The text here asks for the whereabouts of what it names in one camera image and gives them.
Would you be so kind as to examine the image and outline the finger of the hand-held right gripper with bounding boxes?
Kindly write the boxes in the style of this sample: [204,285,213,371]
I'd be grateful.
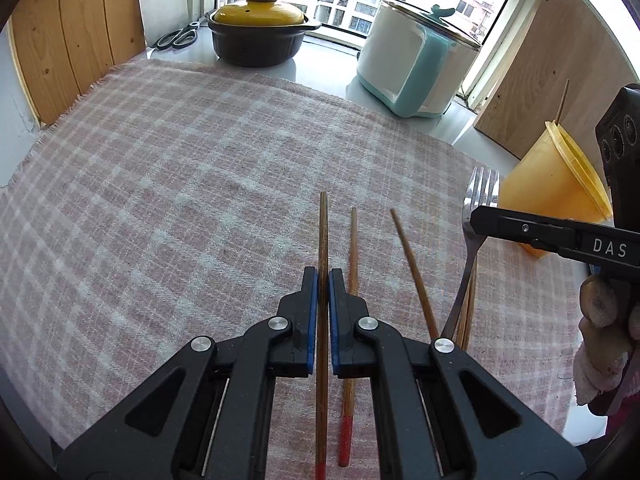
[470,205,577,259]

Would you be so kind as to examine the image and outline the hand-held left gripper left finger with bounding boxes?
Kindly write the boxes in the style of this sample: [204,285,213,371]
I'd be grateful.
[55,266,321,480]

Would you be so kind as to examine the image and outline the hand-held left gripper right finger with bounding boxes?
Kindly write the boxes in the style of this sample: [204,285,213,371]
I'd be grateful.
[330,267,587,480]

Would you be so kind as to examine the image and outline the yellow plastic container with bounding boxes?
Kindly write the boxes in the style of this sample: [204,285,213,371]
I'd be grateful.
[497,120,615,260]

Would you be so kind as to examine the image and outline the group of wooden chopsticks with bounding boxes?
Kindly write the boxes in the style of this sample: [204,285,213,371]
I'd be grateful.
[338,207,479,468]

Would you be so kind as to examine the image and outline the metal fork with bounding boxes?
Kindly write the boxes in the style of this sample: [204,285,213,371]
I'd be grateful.
[439,166,501,341]

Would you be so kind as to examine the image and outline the thin brown chopstick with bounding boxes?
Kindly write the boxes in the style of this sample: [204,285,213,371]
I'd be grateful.
[556,78,570,124]

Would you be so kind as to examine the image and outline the brown chopstick red end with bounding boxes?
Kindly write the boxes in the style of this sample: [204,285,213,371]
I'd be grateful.
[314,190,330,480]

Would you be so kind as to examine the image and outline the person's right hand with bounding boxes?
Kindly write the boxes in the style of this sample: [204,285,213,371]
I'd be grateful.
[574,278,633,407]

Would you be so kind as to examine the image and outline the light wooden board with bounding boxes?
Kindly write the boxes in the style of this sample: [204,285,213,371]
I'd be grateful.
[474,0,640,158]

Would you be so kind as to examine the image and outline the pink checkered cloth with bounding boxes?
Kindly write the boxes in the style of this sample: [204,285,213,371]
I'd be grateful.
[0,57,586,448]

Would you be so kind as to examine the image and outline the teal and white cooker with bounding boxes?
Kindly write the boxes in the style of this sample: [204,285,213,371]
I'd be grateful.
[356,2,482,120]

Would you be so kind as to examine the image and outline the glass cooker lid teal knob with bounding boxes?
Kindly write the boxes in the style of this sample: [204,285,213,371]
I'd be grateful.
[382,0,484,52]

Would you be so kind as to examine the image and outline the black clay pot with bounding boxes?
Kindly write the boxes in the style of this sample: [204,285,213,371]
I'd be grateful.
[206,10,323,67]

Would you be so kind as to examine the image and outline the yellow pot lid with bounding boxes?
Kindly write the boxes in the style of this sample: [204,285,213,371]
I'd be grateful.
[212,0,309,26]

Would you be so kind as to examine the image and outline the black scissors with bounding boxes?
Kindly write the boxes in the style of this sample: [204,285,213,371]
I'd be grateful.
[151,21,201,52]

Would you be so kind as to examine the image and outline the white cutting board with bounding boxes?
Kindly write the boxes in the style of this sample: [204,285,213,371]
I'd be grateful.
[136,0,190,51]

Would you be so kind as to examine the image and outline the pine plank board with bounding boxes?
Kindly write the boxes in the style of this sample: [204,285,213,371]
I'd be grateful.
[10,0,147,126]

